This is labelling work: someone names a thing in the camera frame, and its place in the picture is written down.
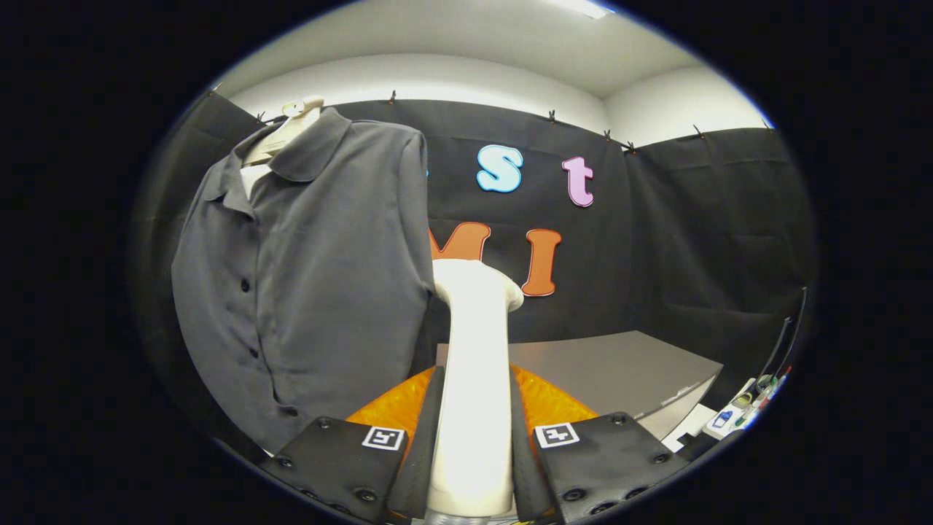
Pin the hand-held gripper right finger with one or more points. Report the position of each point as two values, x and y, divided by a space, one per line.
523 452

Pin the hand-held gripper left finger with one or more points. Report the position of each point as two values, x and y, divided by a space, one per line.
424 445

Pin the dark grey button shirt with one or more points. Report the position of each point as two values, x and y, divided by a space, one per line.
328 292

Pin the cream clothes hanger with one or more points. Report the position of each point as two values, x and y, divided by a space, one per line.
288 131

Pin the grey top drawer cabinet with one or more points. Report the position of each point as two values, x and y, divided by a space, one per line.
605 372

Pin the small blue box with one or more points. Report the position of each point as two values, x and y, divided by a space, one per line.
721 418

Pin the white side table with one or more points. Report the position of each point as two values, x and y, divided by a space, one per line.
729 423

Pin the black backdrop cloth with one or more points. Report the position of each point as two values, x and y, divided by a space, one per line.
656 240

